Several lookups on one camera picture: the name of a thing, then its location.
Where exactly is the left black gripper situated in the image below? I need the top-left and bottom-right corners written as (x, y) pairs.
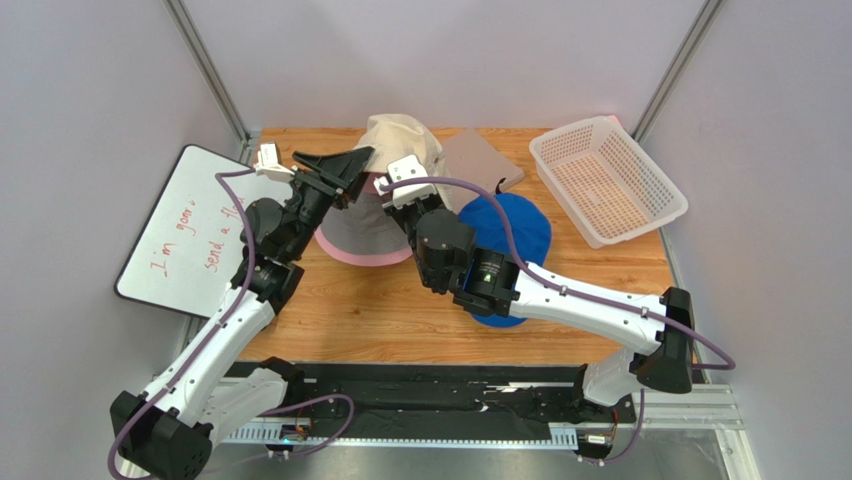
top-left (285, 146), bottom-right (375, 261)

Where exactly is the grey bucket hat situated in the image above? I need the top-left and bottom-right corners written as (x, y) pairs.
top-left (319, 192), bottom-right (413, 260)

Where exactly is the beige bucket hat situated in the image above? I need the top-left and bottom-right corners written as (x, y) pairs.
top-left (353, 114), bottom-right (450, 177)

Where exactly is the blue hat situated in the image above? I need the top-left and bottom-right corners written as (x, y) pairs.
top-left (456, 192), bottom-right (554, 329)

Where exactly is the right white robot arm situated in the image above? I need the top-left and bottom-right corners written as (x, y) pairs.
top-left (383, 196), bottom-right (693, 409)

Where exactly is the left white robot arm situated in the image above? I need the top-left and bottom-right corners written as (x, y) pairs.
top-left (108, 147), bottom-right (374, 479)

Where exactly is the grey flat board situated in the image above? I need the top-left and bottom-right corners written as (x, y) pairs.
top-left (441, 128), bottom-right (526, 193)

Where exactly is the white whiteboard with red writing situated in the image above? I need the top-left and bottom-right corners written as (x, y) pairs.
top-left (113, 144), bottom-right (294, 319)

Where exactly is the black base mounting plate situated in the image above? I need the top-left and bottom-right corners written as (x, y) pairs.
top-left (284, 363), bottom-right (639, 441)

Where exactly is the white plastic basket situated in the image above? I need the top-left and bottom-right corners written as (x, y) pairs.
top-left (529, 116), bottom-right (689, 249)

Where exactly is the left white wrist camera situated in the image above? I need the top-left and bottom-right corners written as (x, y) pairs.
top-left (253, 142), bottom-right (295, 183)

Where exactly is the left corner aluminium post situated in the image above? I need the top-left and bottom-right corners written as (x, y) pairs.
top-left (163, 0), bottom-right (251, 146)

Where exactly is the corner aluminium post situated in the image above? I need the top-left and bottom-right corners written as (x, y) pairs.
top-left (163, 0), bottom-right (251, 146)
top-left (632, 0), bottom-right (726, 143)

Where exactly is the aluminium frame rail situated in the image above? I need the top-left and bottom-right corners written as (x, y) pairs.
top-left (222, 382), bottom-right (744, 465)

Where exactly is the right corner aluminium post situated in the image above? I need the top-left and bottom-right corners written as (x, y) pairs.
top-left (632, 0), bottom-right (726, 143)

